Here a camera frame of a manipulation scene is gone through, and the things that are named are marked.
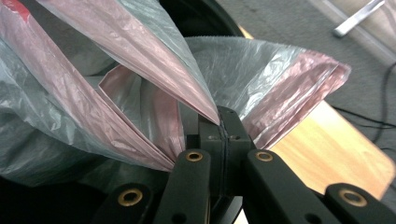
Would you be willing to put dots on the black plastic trash bin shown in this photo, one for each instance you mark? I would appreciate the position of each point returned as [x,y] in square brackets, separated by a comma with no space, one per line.
[199,18]

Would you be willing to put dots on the white metal stand frame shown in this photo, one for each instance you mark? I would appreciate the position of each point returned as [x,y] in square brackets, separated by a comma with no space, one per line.
[355,20]

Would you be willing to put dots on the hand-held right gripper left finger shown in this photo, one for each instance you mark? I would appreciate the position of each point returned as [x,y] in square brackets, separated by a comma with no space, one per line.
[216,161]

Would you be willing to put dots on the grey plastic garbage bag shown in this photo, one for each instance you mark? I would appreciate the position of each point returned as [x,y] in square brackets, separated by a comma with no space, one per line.
[93,93]

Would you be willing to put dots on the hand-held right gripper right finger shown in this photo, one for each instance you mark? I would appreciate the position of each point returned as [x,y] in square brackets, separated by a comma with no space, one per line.
[235,140]

